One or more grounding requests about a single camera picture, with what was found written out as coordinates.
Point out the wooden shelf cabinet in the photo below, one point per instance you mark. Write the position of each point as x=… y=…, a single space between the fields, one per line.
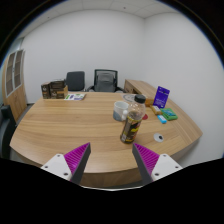
x=16 y=96

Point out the clear drink bottle black cap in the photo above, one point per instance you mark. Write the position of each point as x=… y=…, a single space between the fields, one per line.
x=132 y=125

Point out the wooden side desk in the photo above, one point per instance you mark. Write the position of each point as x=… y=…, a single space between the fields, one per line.
x=138 y=86

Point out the small dark brown box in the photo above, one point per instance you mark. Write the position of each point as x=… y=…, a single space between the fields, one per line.
x=45 y=90

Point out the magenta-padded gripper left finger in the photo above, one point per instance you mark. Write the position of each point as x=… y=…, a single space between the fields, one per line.
x=60 y=165

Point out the green and white leaflet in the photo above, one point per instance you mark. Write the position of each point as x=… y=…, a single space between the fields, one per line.
x=75 y=97

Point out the orange cardboard box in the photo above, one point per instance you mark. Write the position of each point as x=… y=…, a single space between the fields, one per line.
x=149 y=101

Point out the purple standing pouch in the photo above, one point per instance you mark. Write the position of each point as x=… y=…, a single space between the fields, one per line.
x=161 y=96

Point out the wide dark brown box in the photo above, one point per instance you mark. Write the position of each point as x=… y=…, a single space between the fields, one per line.
x=57 y=84

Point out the green flat package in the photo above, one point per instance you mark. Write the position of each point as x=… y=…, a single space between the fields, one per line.
x=169 y=114

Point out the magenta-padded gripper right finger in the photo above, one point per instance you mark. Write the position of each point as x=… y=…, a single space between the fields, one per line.
x=163 y=165

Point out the small blue box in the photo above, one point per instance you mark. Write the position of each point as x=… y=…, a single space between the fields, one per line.
x=161 y=119

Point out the tan snack packet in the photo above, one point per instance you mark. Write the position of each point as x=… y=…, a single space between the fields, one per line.
x=156 y=110

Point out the black padded office chair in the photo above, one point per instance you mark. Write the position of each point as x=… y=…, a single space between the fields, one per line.
x=75 y=80

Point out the white and grey mug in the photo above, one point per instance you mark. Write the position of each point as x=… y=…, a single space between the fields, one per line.
x=119 y=108

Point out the tan cardboard box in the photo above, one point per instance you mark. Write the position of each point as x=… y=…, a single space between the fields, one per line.
x=60 y=93

